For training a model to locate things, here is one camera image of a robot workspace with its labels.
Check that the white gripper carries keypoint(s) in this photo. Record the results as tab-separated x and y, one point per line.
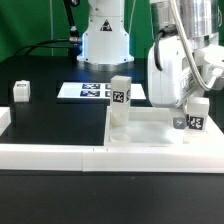
171	80

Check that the white square table top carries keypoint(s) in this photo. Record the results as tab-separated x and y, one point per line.
150	131

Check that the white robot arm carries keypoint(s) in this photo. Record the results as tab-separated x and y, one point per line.
184	31

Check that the white marker sheet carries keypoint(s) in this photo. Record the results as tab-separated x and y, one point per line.
75	90

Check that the white U-shaped fence wall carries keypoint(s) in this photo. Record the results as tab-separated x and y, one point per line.
99	159

